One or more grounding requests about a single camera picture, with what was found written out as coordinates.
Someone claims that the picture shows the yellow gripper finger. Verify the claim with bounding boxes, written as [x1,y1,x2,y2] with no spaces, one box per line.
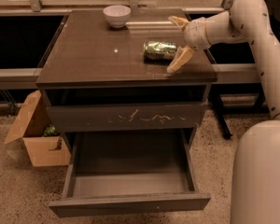
[167,46,194,74]
[168,16,189,31]

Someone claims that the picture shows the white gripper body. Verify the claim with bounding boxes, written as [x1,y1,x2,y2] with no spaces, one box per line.
[184,17,211,50]

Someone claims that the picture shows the crushed green soda can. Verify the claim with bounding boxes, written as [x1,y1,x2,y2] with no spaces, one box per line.
[143,41,177,60]

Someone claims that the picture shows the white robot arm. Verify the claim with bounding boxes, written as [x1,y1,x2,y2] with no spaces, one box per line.
[167,0,280,224]

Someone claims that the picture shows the closed grey top drawer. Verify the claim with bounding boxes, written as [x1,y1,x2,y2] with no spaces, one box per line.
[47,103,204,133]

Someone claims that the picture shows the grey drawer cabinet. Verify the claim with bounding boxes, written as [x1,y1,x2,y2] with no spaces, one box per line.
[38,15,216,146]

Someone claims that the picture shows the open grey middle drawer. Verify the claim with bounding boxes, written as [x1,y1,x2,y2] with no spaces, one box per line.
[49,129,210,217]

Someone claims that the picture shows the white ceramic bowl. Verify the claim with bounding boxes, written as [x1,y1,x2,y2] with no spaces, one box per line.
[103,5,131,28]

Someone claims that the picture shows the black table with legs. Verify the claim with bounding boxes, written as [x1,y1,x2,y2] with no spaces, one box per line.
[208,0,280,141]

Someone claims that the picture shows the green item in box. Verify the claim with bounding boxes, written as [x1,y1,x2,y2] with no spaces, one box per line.
[43,124,59,137]

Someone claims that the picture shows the open cardboard box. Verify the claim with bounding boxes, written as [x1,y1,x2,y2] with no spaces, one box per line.
[4,91,71,167]

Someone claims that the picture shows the metal window railing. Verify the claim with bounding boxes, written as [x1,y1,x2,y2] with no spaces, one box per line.
[0,0,280,90]

